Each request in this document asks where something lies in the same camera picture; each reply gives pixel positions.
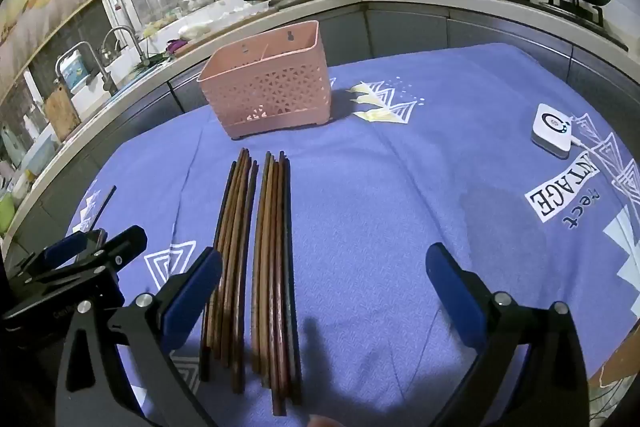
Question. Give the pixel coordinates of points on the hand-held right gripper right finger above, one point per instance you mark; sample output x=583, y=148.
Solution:
x=455, y=294

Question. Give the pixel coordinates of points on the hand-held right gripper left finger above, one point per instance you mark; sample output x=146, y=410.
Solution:
x=192, y=302

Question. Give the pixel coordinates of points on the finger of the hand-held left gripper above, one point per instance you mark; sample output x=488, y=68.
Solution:
x=125, y=242
x=67, y=249

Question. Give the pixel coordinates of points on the dark single chopstick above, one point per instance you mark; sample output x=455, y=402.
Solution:
x=105, y=205

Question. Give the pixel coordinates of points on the bunch of wooden chopsticks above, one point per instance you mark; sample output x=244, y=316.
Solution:
x=272, y=282

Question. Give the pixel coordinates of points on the pink plastic utensil basket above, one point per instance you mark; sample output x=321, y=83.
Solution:
x=270, y=92

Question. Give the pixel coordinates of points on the blue printed tablecloth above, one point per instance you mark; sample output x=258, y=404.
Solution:
x=375, y=207

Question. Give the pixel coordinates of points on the upright wooden cutting board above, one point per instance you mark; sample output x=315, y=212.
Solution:
x=62, y=112

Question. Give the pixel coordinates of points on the blue and white container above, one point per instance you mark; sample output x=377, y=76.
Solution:
x=75, y=68

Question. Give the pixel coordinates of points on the angular steel faucet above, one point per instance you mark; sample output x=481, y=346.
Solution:
x=95, y=59

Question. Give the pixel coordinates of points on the white square device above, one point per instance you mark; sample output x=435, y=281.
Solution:
x=552, y=129

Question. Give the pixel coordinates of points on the yellow paper scrap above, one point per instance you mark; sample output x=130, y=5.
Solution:
x=364, y=100
x=361, y=88
x=375, y=115

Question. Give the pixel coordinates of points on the purple vegetable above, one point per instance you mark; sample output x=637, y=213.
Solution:
x=176, y=45

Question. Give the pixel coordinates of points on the curved steel faucet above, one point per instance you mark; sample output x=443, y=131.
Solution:
x=131, y=38

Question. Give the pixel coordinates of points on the flat wooden cutting board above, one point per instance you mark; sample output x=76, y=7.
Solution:
x=200, y=39

